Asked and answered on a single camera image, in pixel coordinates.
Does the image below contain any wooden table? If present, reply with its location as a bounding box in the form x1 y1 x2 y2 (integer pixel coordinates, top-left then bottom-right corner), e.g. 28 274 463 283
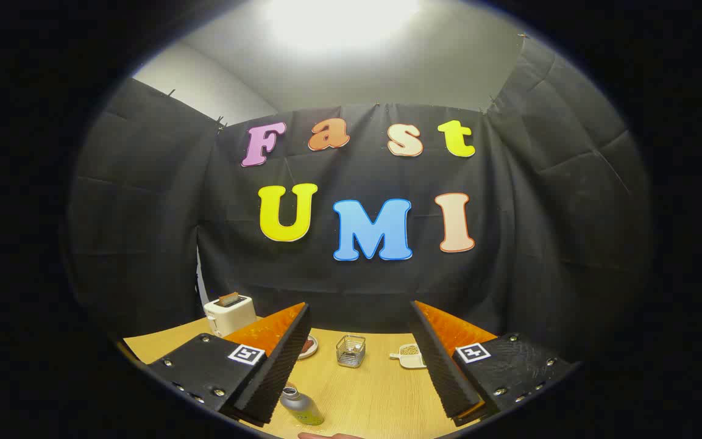
122 317 492 439

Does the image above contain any silver bottle with green label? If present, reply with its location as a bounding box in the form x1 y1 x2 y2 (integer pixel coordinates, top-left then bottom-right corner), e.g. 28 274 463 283
280 383 325 426

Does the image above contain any cream toaster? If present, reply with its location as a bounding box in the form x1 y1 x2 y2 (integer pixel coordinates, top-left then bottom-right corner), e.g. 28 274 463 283
204 293 258 338

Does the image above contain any small wire basket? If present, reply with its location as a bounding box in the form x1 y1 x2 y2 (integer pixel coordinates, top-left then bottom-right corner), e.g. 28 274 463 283
336 335 367 368

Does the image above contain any black backdrop cloth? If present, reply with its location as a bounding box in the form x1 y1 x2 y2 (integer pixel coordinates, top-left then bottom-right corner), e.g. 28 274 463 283
65 37 653 366

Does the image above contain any cream dish with beans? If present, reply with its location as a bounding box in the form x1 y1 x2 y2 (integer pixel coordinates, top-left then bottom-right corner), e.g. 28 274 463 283
389 344 428 369

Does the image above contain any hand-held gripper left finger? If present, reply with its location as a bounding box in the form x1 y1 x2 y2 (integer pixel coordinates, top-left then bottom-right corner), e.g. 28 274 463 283
147 302 312 427

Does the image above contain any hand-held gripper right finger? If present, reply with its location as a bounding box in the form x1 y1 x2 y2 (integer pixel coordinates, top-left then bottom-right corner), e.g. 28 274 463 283
410 300 577 427

